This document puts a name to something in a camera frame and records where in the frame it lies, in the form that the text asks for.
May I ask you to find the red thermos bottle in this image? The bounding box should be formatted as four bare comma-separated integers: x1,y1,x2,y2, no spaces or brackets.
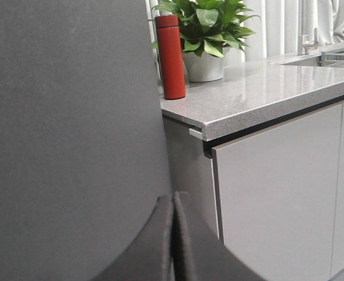
155,14,186,100

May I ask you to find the green potted plant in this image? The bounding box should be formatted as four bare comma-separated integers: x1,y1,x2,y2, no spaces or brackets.
152,0,256,58

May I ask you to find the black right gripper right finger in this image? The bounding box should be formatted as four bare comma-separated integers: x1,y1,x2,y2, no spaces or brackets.
173,191,263,280

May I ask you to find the stainless steel sink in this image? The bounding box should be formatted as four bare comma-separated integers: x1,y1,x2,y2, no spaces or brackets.
281,47,344,67

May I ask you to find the metal sink dish rack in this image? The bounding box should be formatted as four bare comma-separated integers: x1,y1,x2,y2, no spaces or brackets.
321,49,344,67

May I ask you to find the dark grey fridge door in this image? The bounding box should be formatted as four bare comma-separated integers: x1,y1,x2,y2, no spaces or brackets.
0,1,171,280

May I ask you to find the white ribbed plant pot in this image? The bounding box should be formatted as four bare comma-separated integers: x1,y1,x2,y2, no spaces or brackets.
183,52,224,83

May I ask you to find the silver sink faucet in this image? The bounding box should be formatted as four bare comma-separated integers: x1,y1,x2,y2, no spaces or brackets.
297,0,318,55

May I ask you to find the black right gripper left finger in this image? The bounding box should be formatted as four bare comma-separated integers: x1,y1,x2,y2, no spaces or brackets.
94,195,174,280

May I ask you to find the white curtain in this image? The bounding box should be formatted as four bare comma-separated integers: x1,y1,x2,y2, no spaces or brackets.
145,0,344,64

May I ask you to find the grey stone countertop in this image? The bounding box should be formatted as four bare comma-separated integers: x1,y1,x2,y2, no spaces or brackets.
159,42,344,142

